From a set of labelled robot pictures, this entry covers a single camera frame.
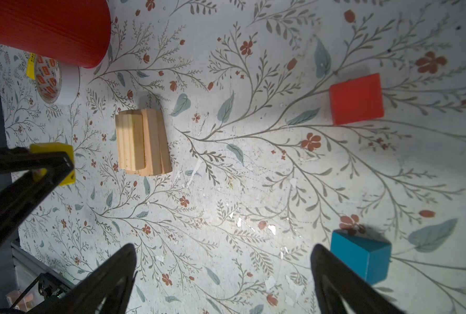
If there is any yellow highlighter pen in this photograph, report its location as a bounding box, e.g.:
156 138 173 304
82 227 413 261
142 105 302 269
26 53 36 80

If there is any wood block front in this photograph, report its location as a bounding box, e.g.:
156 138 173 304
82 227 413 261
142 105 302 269
115 111 145 171

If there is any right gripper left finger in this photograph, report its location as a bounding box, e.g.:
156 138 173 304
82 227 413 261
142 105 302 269
30 243 137 314

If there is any red cube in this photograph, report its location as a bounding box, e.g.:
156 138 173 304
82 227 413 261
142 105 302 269
329 73 385 126

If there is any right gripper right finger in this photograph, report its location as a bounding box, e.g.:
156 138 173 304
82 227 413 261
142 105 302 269
310 244 402 313

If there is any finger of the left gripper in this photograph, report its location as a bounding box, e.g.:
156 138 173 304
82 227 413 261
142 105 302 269
0 147 70 247

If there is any yellow letter cube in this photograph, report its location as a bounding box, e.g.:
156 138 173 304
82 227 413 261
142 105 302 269
29 143 76 187

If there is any wood block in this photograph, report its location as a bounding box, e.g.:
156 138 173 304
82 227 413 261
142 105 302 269
120 109 173 177
115 111 145 171

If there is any floral table mat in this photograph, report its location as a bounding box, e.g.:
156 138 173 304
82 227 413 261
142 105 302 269
0 1 466 313

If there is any red pencil cup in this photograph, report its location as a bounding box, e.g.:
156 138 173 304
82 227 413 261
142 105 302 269
0 1 111 68

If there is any teal arch block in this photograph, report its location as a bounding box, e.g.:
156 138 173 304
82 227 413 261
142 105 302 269
331 232 392 285

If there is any clear tape roll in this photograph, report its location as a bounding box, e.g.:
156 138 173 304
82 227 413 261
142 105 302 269
33 55 80 105

